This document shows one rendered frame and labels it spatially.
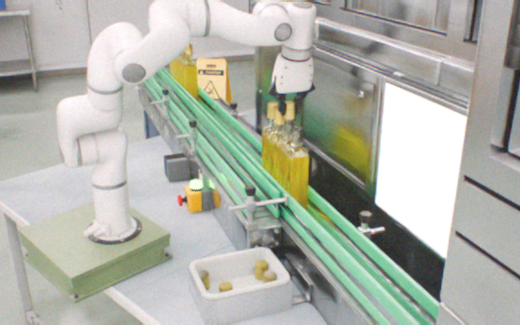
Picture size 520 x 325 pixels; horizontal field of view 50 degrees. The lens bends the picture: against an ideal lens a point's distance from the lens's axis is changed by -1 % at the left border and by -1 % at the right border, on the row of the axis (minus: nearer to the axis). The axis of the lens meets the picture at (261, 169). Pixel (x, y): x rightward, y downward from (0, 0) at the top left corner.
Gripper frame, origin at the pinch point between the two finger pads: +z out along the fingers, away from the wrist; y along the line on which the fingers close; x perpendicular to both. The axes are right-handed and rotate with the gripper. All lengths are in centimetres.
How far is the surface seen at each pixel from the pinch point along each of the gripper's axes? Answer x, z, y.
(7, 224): -56, 74, 84
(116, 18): -557, 196, -16
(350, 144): 14.2, 5.2, -12.8
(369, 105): 18.6, -9.5, -12.9
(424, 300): 65, 8, -4
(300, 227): 24.1, 22.3, 3.8
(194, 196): -19, 43, 21
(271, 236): 18.9, 29.4, 9.3
